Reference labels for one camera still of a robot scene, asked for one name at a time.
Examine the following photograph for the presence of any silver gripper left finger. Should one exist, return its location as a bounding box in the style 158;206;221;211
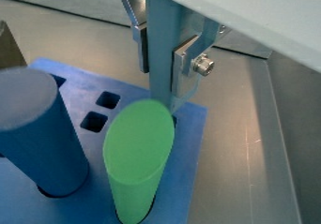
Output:
120;0;150;73

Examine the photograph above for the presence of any blue shape sorting board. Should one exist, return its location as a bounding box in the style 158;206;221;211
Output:
0;58;207;224

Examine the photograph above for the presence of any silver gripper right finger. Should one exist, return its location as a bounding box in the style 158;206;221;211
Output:
170;17;229;112

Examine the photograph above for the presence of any dark blue cylinder peg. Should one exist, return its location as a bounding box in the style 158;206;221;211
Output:
0;67;90;197

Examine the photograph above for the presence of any green cylinder peg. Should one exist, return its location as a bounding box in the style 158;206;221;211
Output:
103;99;174;224

